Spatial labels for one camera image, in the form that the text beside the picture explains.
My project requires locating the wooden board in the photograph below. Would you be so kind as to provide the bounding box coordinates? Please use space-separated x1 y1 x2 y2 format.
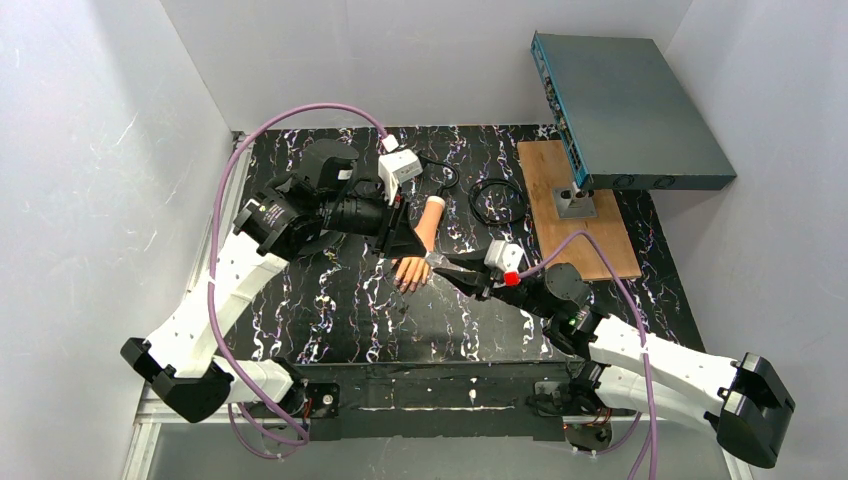
517 140 641 279

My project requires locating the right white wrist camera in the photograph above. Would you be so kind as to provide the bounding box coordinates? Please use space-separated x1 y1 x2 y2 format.
483 240 525 287

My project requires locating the metal stand mount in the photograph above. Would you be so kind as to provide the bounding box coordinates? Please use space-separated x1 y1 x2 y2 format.
552 182 597 220

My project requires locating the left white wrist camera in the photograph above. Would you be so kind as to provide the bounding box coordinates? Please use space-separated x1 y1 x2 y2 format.
378 135 423 206

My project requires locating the black cable with plug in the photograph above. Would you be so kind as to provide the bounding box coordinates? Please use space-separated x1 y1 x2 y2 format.
413 155 462 198

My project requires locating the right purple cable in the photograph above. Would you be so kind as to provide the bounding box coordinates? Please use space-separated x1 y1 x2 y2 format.
516 230 658 480

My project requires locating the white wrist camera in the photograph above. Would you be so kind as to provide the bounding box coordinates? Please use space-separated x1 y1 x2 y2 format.
483 240 525 287
378 135 423 206

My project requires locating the coiled black cable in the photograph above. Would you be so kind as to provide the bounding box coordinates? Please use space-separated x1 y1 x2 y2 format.
468 178 529 227

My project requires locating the clear nail polish bottle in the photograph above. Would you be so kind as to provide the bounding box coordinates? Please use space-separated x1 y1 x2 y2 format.
425 251 447 268

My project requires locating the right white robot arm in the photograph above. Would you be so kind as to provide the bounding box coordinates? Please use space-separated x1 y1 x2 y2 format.
426 242 796 469

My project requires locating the purple cable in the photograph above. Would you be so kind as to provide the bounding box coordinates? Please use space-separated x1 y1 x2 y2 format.
207 102 399 462
516 230 658 480

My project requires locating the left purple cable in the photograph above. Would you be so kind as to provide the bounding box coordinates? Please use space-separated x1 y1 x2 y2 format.
207 102 399 462

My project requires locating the mannequin hand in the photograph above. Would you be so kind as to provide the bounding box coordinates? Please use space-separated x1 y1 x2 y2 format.
392 196 446 293

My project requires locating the blue network switch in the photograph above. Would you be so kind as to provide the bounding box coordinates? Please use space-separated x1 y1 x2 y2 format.
531 32 737 191

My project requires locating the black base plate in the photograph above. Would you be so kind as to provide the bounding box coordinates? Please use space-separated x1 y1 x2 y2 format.
299 361 598 441

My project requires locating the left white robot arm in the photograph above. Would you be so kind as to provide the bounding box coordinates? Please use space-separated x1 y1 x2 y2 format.
121 140 427 423

